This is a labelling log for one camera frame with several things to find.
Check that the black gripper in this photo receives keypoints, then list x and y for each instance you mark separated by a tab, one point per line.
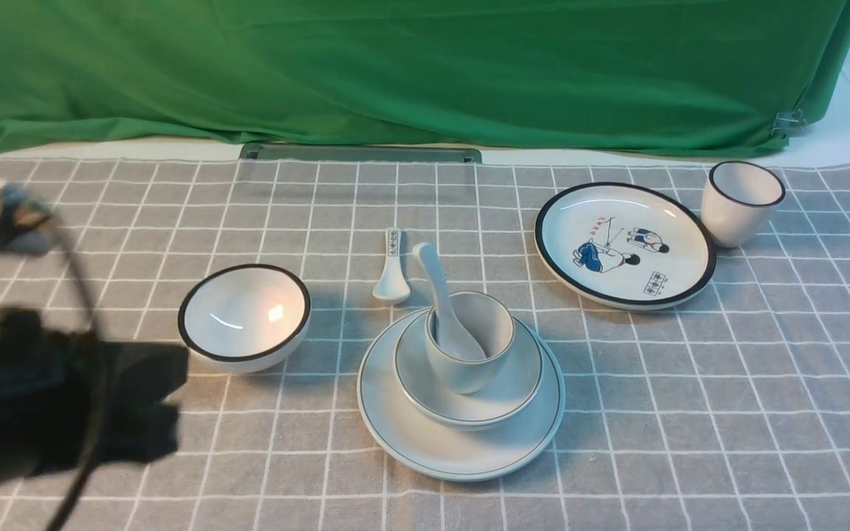
63	392

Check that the pale green shallow bowl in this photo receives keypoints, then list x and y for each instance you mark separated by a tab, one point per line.
507	394

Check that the large white ceramic spoon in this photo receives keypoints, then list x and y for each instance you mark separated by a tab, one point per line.
450	334

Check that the pale green cup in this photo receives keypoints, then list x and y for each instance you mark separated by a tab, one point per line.
489	323

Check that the black-rimmed white bowl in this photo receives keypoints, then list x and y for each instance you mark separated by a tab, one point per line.
245	319

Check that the small printed white spoon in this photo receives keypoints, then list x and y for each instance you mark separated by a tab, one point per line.
392	287

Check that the pale green large plate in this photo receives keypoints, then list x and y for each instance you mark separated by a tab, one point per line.
449	453

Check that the illustrated black-rimmed plate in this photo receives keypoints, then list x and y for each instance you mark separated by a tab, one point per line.
625	246

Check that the black-rimmed white cup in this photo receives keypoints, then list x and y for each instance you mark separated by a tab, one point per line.
738	199

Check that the green backdrop cloth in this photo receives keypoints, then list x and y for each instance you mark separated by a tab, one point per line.
668	78

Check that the metal binder clip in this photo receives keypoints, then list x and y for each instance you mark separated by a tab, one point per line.
789	123

